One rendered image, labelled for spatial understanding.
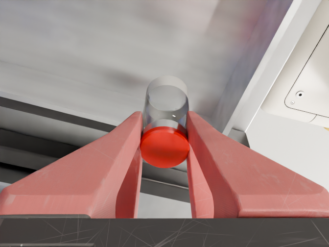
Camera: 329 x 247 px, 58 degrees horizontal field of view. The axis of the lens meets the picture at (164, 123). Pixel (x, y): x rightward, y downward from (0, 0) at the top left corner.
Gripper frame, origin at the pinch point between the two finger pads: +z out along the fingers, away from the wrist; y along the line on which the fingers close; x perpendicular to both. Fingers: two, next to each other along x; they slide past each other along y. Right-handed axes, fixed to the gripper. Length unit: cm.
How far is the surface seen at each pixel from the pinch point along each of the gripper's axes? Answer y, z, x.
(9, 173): 12.2, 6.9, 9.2
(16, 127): 11.9, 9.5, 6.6
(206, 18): -2.6, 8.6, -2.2
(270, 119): -46, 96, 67
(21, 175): 11.3, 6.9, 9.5
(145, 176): 1.6, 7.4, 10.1
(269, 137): -48, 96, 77
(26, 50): 9.1, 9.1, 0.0
